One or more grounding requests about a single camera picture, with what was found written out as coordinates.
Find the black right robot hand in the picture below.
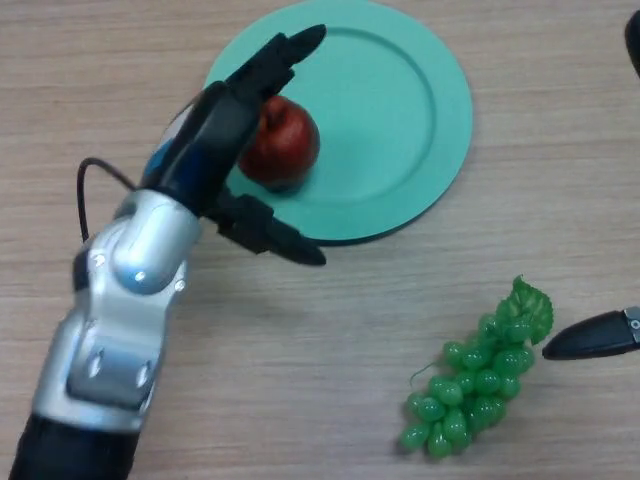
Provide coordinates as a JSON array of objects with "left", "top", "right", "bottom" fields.
[{"left": 542, "top": 9, "right": 640, "bottom": 360}]

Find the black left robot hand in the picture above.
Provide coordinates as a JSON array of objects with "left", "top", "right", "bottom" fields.
[{"left": 139, "top": 23, "right": 329, "bottom": 267}]

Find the red apple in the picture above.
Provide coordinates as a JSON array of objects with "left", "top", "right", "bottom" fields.
[{"left": 237, "top": 94, "right": 321, "bottom": 194}]

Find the green round plate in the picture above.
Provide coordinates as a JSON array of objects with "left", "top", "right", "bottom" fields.
[{"left": 204, "top": 0, "right": 474, "bottom": 245}]

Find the green plastic grape bunch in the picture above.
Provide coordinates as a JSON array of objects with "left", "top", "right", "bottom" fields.
[{"left": 398, "top": 274, "right": 555, "bottom": 459}]

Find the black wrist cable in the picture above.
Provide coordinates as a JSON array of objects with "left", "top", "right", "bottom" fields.
[{"left": 76, "top": 157, "right": 139, "bottom": 242}]

